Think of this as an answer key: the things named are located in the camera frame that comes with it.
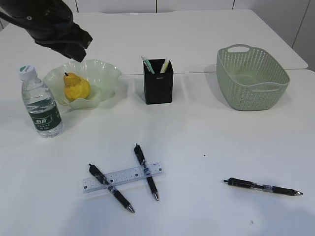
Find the teal utility knife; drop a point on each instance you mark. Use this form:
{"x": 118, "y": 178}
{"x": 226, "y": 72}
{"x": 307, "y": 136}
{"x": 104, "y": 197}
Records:
{"x": 147, "y": 64}

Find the black square pen holder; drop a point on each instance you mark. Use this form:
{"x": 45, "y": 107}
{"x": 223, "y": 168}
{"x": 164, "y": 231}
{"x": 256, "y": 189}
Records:
{"x": 158, "y": 87}

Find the black pen right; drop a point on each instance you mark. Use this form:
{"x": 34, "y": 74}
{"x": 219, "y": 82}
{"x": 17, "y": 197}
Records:
{"x": 266, "y": 188}

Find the black pen under ruler left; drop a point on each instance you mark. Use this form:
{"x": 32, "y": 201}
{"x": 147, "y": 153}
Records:
{"x": 94, "y": 171}

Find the black pen over ruler middle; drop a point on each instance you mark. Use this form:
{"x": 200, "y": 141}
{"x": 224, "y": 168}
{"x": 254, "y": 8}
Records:
{"x": 142, "y": 161}

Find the green woven plastic basket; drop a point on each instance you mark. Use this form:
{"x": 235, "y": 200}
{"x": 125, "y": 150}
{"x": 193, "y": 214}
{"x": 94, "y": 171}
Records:
{"x": 249, "y": 78}

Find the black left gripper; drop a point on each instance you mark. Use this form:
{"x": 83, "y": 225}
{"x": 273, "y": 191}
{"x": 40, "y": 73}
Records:
{"x": 50, "y": 23}

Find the green wavy glass plate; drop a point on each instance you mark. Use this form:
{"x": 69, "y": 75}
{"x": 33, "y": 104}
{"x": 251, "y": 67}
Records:
{"x": 102, "y": 76}

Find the clear water bottle green label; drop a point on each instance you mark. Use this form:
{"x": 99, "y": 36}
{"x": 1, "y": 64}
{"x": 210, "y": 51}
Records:
{"x": 40, "y": 103}

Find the yellow pear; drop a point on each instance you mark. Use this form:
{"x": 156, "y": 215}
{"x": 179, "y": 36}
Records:
{"x": 75, "y": 86}

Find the transparent plastic ruler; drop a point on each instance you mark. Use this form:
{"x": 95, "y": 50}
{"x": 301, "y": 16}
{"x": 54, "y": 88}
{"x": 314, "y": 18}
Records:
{"x": 121, "y": 177}

